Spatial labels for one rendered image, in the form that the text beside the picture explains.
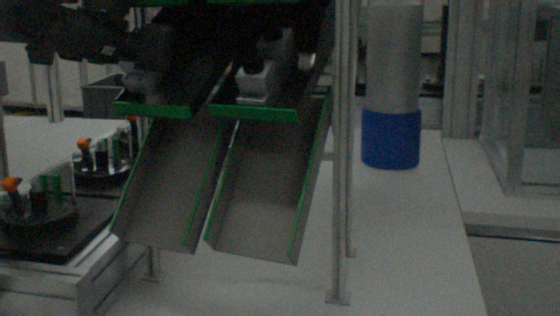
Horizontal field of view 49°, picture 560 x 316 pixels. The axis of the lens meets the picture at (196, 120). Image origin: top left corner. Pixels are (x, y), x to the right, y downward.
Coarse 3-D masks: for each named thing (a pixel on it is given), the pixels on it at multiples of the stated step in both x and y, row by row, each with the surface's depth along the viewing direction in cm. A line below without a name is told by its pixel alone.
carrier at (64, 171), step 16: (128, 128) 131; (96, 144) 130; (112, 144) 134; (128, 144) 132; (80, 160) 132; (96, 160) 131; (112, 160) 135; (128, 160) 134; (48, 176) 132; (64, 176) 132; (80, 176) 126; (96, 176) 125; (112, 176) 126; (128, 176) 129; (64, 192) 122; (80, 192) 122; (96, 192) 121; (112, 192) 121
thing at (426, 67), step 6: (420, 54) 613; (426, 54) 611; (432, 54) 609; (438, 54) 606; (420, 60) 580; (426, 60) 577; (432, 60) 575; (438, 60) 572; (420, 66) 581; (426, 66) 579; (432, 66) 576; (420, 72) 582; (426, 72) 580; (432, 72) 578; (420, 78) 583; (432, 78) 579
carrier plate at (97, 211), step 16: (0, 208) 115; (80, 208) 113; (96, 208) 113; (112, 208) 113; (80, 224) 106; (96, 224) 106; (0, 240) 101; (16, 240) 101; (32, 240) 100; (48, 240) 100; (64, 240) 100; (80, 240) 99; (16, 256) 97; (32, 256) 96; (48, 256) 95; (64, 256) 94
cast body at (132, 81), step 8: (128, 40) 87; (120, 64) 86; (128, 64) 84; (128, 72) 87; (136, 72) 85; (144, 72) 85; (152, 72) 86; (128, 80) 86; (136, 80) 86; (144, 80) 85; (152, 80) 86; (160, 80) 88; (128, 88) 88; (136, 88) 87; (144, 88) 86; (152, 88) 87
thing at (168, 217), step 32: (160, 128) 102; (192, 128) 101; (224, 128) 95; (160, 160) 100; (192, 160) 97; (128, 192) 95; (160, 192) 96; (192, 192) 94; (128, 224) 95; (160, 224) 93; (192, 224) 87
